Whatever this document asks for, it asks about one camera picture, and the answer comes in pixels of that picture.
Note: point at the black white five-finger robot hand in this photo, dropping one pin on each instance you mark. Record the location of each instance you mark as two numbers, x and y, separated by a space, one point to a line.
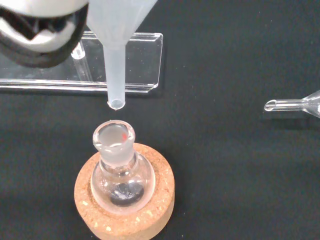
42 37

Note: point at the clear acrylic funnel stand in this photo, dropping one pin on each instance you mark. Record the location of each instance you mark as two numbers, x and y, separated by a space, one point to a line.
142 62

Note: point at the small glass round-bottom flask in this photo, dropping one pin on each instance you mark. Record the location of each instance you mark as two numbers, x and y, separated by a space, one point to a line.
120 155

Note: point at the clear glass funnel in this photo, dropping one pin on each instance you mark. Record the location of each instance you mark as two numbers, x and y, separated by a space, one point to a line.
287 105

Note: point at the black bench cloth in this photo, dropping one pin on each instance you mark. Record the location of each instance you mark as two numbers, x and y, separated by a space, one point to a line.
225 162

